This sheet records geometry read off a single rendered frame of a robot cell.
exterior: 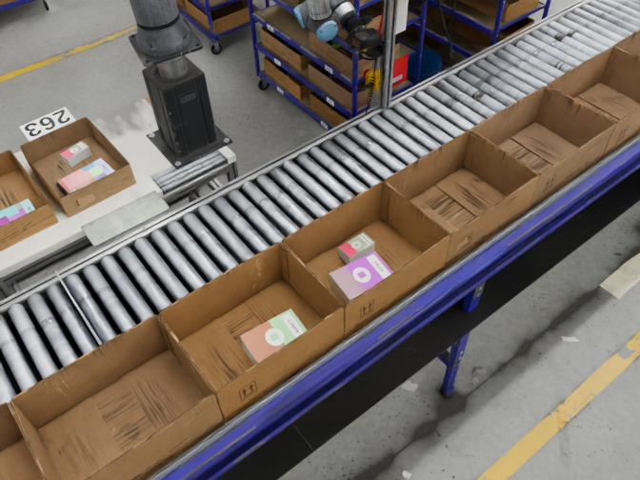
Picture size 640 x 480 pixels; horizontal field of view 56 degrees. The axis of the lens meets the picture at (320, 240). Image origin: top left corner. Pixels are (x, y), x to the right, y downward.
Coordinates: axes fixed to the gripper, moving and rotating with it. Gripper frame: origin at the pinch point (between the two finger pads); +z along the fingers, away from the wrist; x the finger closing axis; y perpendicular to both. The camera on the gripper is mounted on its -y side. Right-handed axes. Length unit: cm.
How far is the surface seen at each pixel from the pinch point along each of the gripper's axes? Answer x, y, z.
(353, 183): 42, 0, 42
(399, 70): -10.4, 6.4, 8.5
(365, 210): 62, -34, 56
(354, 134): 22.9, 11.3, 23.0
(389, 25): 2.0, -19.6, -1.2
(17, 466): 179, -30, 66
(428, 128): -3.2, 3.2, 37.0
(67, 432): 166, -30, 65
